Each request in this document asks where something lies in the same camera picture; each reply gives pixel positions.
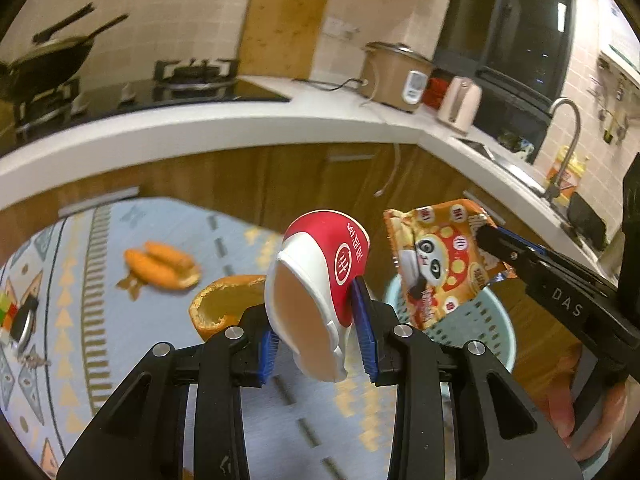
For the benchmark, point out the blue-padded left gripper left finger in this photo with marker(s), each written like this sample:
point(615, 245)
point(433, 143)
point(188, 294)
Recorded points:
point(139, 431)

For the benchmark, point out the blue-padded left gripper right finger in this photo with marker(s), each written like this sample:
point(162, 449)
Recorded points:
point(499, 433)

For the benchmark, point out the orange panda snack bag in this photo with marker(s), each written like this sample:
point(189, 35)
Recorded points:
point(438, 259)

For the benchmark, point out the red white paper cup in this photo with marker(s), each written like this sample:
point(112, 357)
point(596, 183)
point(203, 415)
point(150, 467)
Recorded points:
point(307, 289)

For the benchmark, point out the light blue perforated trash basket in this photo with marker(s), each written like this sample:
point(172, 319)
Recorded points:
point(481, 318)

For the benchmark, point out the dark kitchen window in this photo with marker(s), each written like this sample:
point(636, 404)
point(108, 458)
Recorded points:
point(517, 51)

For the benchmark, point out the white kitchen counter with cabinets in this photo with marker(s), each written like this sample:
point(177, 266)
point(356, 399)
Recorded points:
point(266, 163)

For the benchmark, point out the right hand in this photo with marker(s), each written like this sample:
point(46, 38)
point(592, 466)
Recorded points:
point(583, 404)

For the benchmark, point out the hollow orange peel half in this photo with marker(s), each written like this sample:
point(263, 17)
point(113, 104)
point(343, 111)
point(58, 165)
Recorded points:
point(222, 303)

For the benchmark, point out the black key fob with keys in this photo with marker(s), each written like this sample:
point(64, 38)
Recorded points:
point(21, 331)

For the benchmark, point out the orange peel pieces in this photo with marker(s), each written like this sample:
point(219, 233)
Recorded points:
point(159, 265)

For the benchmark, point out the colourful rubik's cube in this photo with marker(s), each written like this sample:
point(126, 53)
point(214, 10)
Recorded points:
point(8, 312)

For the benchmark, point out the pink electric kettle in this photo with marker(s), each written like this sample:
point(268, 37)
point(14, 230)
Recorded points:
point(460, 104)

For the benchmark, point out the brown rice cooker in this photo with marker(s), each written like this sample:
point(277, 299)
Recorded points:
point(394, 75)

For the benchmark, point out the black gas stove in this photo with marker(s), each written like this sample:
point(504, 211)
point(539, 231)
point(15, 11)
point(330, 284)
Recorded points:
point(173, 83)

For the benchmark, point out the wooden cutting board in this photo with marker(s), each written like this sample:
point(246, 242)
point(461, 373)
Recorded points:
point(279, 37)

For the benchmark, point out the black wok with handle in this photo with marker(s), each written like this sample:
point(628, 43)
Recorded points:
point(51, 61)

